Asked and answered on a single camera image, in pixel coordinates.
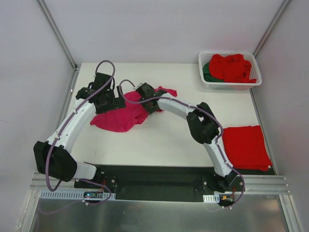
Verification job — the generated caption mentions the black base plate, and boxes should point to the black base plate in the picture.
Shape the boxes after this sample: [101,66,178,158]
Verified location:
[46,163,277,203]

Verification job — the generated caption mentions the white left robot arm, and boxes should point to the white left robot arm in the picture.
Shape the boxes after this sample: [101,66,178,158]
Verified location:
[33,72,126,188]

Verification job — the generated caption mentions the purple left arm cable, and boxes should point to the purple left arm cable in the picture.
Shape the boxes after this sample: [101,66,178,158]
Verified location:
[38,60,116,214]

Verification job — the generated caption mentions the folded red t shirt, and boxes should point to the folded red t shirt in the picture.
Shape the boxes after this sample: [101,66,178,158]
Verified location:
[223,125,272,171]

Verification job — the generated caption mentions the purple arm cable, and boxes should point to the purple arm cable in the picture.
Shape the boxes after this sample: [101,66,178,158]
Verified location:
[119,80,246,207]
[38,60,116,214]

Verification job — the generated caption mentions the red crumpled t shirt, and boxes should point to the red crumpled t shirt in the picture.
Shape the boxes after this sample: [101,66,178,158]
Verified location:
[210,54,257,84]

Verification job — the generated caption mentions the green t shirt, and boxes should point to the green t shirt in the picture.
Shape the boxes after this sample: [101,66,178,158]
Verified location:
[202,62,224,83]

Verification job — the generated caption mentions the white plastic laundry basket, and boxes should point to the white plastic laundry basket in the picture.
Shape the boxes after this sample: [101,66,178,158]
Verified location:
[198,51,262,91]

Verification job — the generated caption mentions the aluminium frame rail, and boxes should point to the aluminium frame rail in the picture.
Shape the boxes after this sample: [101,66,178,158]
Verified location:
[30,166,292,203]

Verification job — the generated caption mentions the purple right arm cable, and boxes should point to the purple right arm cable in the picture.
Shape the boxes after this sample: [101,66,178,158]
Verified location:
[119,80,246,207]

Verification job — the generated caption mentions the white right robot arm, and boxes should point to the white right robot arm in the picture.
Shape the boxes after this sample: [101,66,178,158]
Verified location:
[136,83,237,193]

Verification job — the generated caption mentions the pink t shirt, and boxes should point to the pink t shirt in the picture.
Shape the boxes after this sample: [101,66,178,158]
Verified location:
[90,86,178,133]

